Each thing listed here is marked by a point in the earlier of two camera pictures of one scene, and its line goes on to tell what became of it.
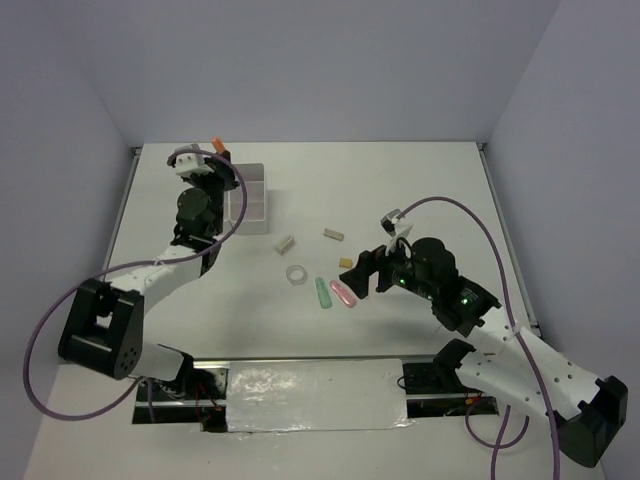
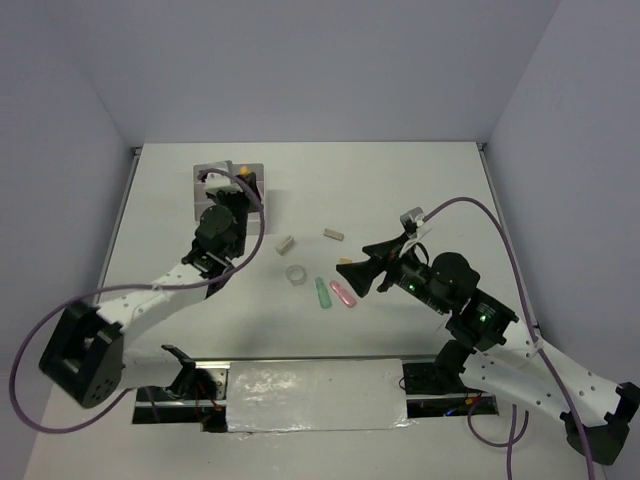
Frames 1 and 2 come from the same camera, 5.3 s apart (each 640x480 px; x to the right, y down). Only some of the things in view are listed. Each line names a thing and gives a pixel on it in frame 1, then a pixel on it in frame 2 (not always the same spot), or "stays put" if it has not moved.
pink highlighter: [346, 296] stays put
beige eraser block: [333, 234] stays put
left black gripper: [223, 174] → [235, 195]
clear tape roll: [296, 274] stays put
